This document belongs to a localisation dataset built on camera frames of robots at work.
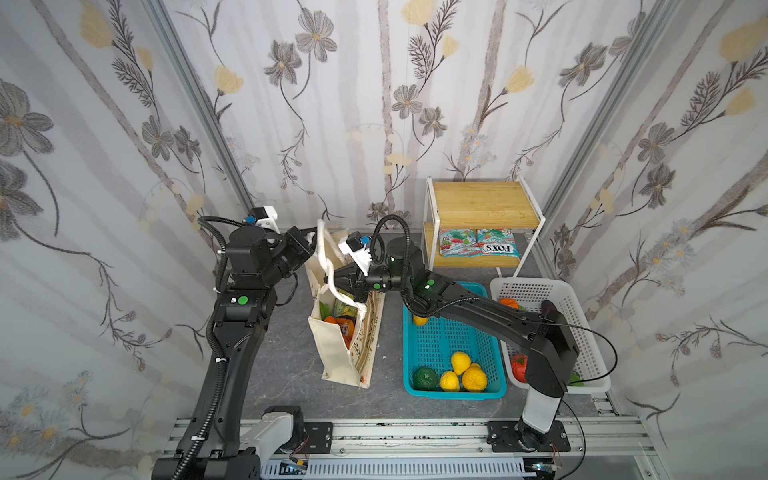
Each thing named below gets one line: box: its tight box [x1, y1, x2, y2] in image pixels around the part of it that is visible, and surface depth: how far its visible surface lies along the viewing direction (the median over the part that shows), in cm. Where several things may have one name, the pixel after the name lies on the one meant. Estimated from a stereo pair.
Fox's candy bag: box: [470, 228, 521, 258], surface depth 95 cm
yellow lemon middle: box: [440, 371, 460, 392], surface depth 81 cm
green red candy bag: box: [439, 228, 481, 258], surface depth 95 cm
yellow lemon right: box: [451, 351, 471, 376], surface depth 85 cm
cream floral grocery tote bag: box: [305, 219, 385, 388], surface depth 69 cm
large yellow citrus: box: [462, 363, 488, 393], surface depth 80 cm
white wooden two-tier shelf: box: [423, 176, 546, 278], surface depth 84 cm
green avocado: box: [413, 367, 439, 391], surface depth 81 cm
